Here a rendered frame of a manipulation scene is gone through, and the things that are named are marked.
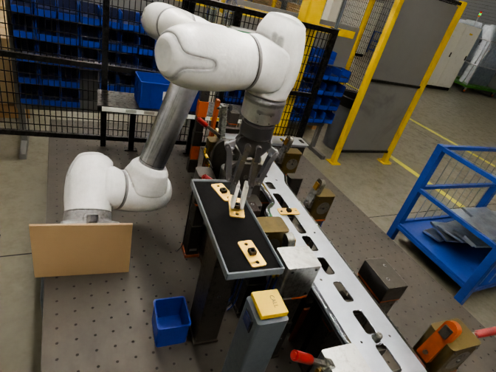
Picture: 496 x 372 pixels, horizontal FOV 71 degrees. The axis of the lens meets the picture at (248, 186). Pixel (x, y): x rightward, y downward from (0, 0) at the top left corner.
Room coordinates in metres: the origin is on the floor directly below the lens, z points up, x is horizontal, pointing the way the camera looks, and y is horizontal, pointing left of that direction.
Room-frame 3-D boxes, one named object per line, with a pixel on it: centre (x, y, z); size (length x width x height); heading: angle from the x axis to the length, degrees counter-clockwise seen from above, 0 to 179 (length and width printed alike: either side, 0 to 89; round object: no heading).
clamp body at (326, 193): (1.22, -0.31, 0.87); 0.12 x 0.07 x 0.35; 118
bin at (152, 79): (1.73, 0.53, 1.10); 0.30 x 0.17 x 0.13; 123
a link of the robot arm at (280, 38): (0.72, 0.02, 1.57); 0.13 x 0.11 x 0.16; 133
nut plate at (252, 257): (0.62, -0.05, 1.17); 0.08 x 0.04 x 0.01; 34
